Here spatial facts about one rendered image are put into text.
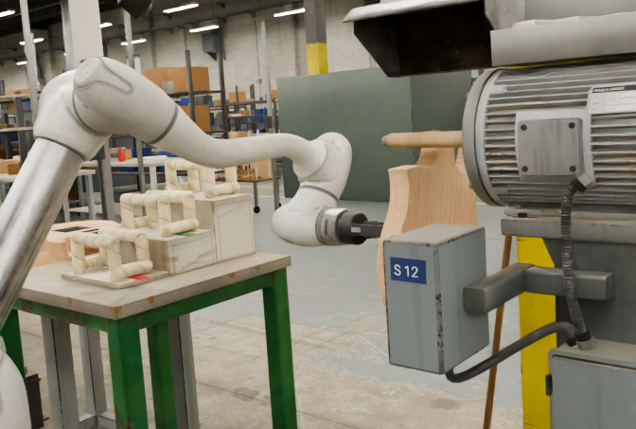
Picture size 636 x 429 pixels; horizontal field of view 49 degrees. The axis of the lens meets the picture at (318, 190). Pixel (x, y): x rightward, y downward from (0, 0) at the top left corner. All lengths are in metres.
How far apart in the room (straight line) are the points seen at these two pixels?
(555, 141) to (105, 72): 0.79
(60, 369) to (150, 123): 1.01
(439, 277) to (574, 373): 0.26
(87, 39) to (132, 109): 1.87
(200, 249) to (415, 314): 0.93
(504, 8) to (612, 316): 0.60
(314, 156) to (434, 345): 0.73
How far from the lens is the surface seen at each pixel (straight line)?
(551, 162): 1.17
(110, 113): 1.37
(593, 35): 1.21
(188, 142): 1.44
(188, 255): 1.88
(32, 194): 1.45
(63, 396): 2.21
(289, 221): 1.68
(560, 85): 1.22
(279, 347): 2.00
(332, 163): 1.69
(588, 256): 1.21
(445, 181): 1.49
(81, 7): 3.25
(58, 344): 2.17
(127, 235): 1.87
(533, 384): 2.46
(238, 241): 1.99
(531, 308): 2.37
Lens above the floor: 1.32
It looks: 6 degrees down
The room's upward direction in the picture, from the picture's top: 4 degrees counter-clockwise
